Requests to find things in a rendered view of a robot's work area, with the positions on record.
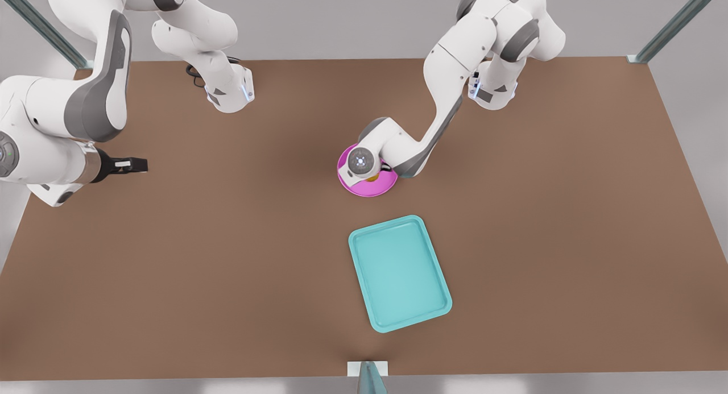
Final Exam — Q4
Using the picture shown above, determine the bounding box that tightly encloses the magenta round plate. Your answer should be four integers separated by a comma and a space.
337, 144, 399, 198

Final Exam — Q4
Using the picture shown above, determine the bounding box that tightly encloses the teal rectangular tray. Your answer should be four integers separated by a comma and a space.
348, 215, 453, 334

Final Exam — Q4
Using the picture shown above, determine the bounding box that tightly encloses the black cable loop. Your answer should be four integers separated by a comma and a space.
185, 56, 242, 89

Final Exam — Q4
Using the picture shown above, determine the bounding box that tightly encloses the silver frame post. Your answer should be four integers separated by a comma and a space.
0, 0, 93, 70
348, 360, 390, 394
626, 0, 728, 64

